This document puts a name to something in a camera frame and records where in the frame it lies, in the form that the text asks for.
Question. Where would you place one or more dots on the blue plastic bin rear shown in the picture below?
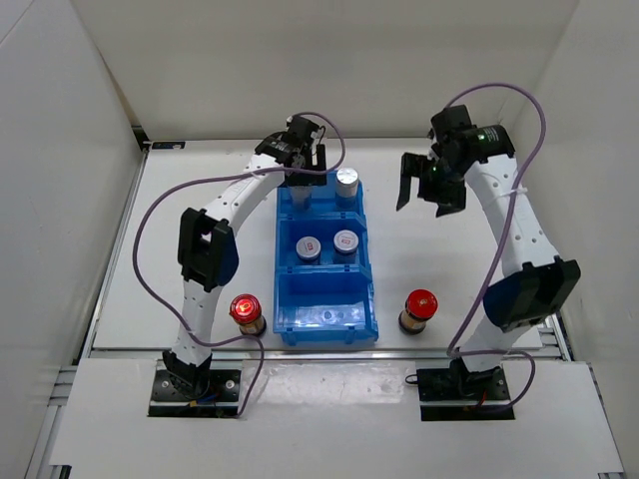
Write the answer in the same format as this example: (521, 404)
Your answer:
(322, 202)

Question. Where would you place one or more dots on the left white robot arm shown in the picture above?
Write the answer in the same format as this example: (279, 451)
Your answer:
(207, 250)

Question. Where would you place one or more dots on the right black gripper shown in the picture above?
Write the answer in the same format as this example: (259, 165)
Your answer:
(412, 166)

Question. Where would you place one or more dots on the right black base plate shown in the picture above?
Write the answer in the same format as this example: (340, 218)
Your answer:
(447, 395)

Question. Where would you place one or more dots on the silver cap bottle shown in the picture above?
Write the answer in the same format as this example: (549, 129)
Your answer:
(301, 197)
(346, 187)

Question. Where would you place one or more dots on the blue plastic bin front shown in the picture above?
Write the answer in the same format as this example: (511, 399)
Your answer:
(324, 304)

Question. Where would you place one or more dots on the blue plastic bin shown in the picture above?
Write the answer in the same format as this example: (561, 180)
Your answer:
(322, 202)
(324, 304)
(290, 229)

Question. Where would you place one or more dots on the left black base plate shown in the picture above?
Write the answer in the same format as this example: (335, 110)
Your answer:
(217, 398)

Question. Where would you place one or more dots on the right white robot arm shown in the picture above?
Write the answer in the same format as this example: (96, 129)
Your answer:
(536, 280)

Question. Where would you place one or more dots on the blue plastic bin middle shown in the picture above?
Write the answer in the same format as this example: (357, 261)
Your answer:
(290, 229)

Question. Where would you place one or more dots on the red cap jar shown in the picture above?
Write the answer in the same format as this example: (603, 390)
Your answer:
(420, 307)
(246, 311)

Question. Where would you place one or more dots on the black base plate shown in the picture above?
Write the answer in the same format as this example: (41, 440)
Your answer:
(217, 398)
(447, 395)

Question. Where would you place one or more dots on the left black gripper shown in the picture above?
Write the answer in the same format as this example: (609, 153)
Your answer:
(307, 179)

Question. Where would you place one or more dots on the spice jar red label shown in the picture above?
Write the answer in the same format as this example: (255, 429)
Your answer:
(345, 247)
(308, 250)

